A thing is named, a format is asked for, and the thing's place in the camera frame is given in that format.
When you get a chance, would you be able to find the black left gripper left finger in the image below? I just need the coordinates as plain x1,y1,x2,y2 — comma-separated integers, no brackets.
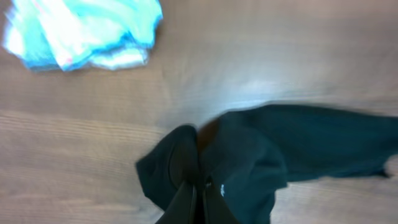
156,182,197,224

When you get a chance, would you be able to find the black t-shirt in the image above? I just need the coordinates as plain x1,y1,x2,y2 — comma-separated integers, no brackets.
136,105,397,223

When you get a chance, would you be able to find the light blue printed t-shirt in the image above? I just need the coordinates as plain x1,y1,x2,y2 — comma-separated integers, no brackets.
2,0,163,72

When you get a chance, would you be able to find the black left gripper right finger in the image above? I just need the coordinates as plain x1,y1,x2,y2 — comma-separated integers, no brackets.
202,182,239,224

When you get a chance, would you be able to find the pale pink folded garment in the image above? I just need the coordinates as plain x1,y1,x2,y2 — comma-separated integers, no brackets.
89,47,149,70

